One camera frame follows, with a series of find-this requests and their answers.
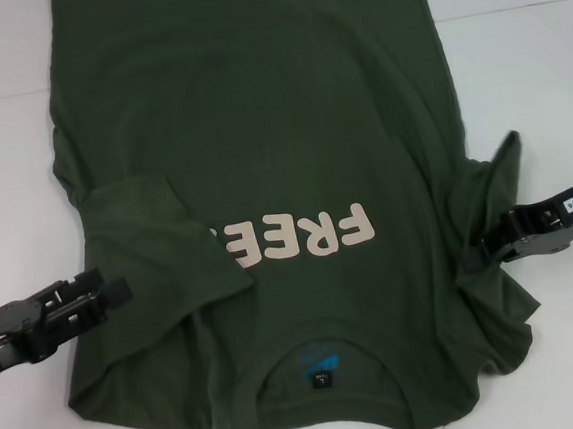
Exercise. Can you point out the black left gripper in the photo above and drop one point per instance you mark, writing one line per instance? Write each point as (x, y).
(10, 329)

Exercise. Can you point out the dark green FREE T-shirt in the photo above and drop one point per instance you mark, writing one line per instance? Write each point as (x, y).
(259, 126)

